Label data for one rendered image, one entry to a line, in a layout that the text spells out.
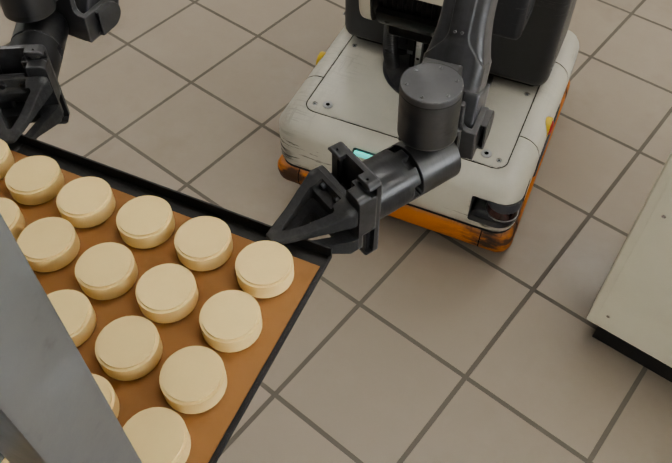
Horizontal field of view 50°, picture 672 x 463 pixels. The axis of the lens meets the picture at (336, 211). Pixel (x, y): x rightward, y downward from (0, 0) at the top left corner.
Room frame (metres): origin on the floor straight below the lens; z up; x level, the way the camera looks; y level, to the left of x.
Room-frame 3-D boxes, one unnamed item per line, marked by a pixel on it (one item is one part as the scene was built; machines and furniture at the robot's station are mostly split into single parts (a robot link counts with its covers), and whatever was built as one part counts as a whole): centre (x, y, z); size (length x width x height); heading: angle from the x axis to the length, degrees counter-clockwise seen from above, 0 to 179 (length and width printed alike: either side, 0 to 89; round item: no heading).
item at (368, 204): (0.41, 0.02, 0.96); 0.09 x 0.07 x 0.07; 126
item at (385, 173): (0.46, -0.04, 0.96); 0.07 x 0.07 x 0.10; 36
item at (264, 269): (0.36, 0.06, 0.96); 0.05 x 0.05 x 0.02
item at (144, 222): (0.41, 0.17, 0.96); 0.05 x 0.05 x 0.02
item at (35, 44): (0.63, 0.34, 0.96); 0.07 x 0.07 x 0.10; 5
